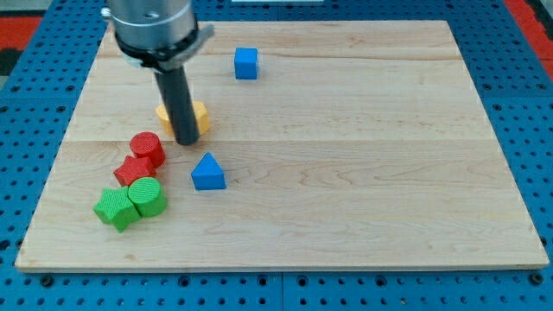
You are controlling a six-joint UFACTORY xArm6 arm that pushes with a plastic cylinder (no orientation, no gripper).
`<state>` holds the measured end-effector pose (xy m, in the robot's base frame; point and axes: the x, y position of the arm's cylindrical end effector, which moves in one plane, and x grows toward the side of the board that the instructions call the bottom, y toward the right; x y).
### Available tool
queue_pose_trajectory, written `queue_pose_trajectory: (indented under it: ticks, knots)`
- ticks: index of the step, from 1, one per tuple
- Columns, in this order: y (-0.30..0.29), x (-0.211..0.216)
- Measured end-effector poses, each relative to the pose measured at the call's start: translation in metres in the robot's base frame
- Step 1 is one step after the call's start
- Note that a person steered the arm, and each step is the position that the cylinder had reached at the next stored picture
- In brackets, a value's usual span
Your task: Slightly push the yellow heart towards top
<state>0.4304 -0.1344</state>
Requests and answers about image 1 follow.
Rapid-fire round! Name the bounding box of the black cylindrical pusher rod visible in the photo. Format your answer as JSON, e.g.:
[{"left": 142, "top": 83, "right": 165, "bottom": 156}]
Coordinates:
[{"left": 156, "top": 66, "right": 200, "bottom": 146}]

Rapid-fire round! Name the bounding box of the yellow heart block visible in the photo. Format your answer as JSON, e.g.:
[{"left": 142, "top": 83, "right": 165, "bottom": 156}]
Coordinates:
[{"left": 155, "top": 101, "right": 211, "bottom": 137}]

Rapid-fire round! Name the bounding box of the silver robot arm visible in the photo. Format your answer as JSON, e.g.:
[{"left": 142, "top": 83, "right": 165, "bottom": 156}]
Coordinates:
[{"left": 100, "top": 0, "right": 214, "bottom": 145}]

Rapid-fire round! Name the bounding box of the red cylinder block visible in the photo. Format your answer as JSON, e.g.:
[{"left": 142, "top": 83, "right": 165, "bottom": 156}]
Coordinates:
[{"left": 130, "top": 131, "right": 166, "bottom": 168}]

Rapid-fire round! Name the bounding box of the blue cube block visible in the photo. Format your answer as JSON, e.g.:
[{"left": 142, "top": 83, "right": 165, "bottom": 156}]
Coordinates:
[{"left": 233, "top": 47, "right": 258, "bottom": 79}]

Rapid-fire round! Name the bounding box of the red star block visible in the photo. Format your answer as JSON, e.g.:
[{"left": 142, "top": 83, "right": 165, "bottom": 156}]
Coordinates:
[{"left": 113, "top": 155, "right": 156, "bottom": 187}]

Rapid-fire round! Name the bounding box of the blue triangle block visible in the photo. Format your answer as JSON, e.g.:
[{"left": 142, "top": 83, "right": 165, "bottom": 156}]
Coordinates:
[{"left": 191, "top": 152, "right": 226, "bottom": 191}]

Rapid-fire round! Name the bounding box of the green cylinder block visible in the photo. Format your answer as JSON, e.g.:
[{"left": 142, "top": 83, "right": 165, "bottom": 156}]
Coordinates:
[{"left": 128, "top": 177, "right": 168, "bottom": 218}]

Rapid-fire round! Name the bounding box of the green star block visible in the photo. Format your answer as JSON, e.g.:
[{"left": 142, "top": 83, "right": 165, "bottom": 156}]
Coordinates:
[{"left": 92, "top": 186, "right": 142, "bottom": 232}]

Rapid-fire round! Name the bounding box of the wooden board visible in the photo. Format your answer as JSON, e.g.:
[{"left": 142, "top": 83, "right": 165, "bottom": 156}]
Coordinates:
[{"left": 16, "top": 21, "right": 550, "bottom": 273}]

